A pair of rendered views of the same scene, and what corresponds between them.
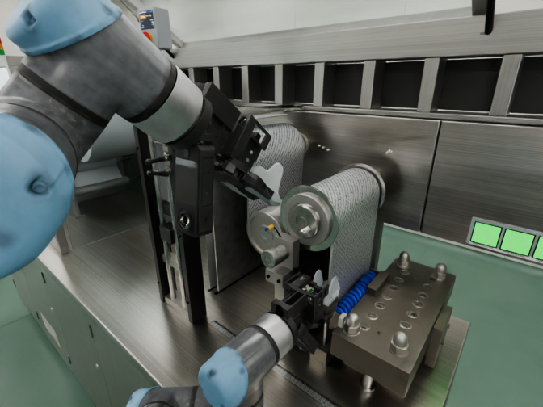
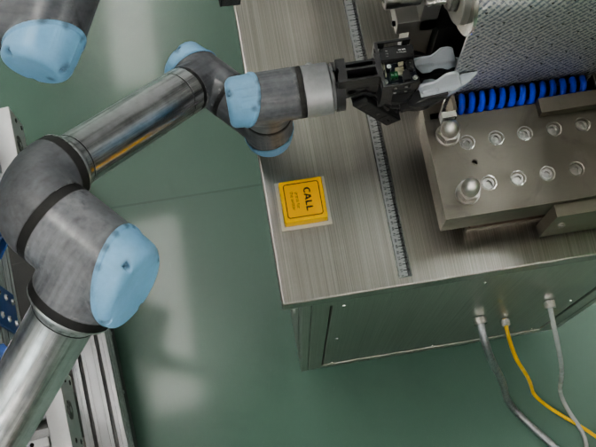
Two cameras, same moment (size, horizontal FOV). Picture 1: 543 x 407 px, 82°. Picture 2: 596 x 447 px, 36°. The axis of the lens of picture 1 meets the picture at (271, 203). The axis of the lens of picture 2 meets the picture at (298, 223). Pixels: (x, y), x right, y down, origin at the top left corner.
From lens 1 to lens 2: 0.87 m
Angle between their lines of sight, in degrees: 57
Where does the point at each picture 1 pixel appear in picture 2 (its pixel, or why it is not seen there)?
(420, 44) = not seen: outside the picture
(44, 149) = (69, 43)
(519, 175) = not seen: outside the picture
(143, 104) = not seen: outside the picture
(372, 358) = (435, 178)
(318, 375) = (405, 142)
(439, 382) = (528, 252)
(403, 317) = (530, 168)
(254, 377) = (267, 119)
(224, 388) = (231, 112)
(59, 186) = (73, 62)
